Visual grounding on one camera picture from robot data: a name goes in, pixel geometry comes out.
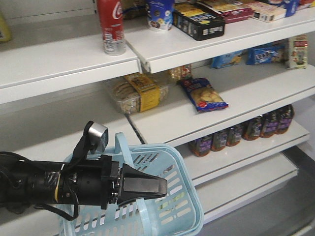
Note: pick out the biscuit box yellow band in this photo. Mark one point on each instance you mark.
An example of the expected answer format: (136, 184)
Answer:
(137, 92)

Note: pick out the blue snack packet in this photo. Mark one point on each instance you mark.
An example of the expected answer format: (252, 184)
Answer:
(202, 95)

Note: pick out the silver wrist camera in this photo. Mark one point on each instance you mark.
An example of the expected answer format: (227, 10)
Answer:
(99, 137)

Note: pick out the red coca cola bottle can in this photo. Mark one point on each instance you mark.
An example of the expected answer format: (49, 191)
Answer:
(110, 13)

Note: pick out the blue white snack cup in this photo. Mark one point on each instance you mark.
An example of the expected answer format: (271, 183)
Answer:
(160, 15)

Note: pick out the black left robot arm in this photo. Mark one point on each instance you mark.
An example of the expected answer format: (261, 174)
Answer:
(25, 183)

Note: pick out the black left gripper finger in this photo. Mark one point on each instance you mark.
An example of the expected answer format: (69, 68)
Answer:
(133, 184)

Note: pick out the white metal shelving unit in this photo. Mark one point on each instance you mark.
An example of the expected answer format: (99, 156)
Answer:
(226, 140)

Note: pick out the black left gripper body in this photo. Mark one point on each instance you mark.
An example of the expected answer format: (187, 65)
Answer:
(91, 183)

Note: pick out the black biscuit tray pack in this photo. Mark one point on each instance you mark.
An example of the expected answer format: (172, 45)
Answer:
(198, 22)

